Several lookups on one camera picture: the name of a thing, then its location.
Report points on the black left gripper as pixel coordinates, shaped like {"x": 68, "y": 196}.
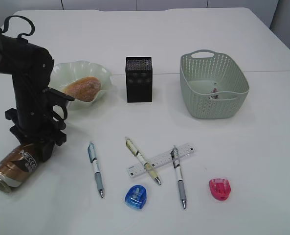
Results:
{"x": 36, "y": 121}

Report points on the brown coffee bottle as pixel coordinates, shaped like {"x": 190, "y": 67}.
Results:
{"x": 18, "y": 165}

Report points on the sugared bread roll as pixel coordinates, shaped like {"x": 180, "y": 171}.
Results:
{"x": 84, "y": 89}

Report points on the large paper ball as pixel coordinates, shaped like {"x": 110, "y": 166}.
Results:
{"x": 213, "y": 94}

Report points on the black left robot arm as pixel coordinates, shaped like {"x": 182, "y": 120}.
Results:
{"x": 29, "y": 65}

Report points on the blue clip pen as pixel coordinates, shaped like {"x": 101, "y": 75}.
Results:
{"x": 96, "y": 170}

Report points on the green wavy glass plate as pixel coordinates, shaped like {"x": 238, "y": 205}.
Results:
{"x": 64, "y": 74}

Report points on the yellow clip pen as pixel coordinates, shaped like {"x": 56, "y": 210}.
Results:
{"x": 145, "y": 163}

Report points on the blue pencil sharpener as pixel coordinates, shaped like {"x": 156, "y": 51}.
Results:
{"x": 136, "y": 197}

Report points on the black mesh pen holder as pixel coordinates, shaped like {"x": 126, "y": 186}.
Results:
{"x": 139, "y": 79}

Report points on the black clip pen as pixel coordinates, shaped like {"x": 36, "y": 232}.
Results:
{"x": 180, "y": 182}

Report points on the green plastic basket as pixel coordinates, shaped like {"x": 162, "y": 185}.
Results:
{"x": 199, "y": 76}

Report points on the pink pencil sharpener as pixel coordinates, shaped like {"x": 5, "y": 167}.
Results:
{"x": 220, "y": 188}

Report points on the clear plastic ruler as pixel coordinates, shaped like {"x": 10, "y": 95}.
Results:
{"x": 160, "y": 160}

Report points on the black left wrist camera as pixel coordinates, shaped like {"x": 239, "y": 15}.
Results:
{"x": 58, "y": 98}

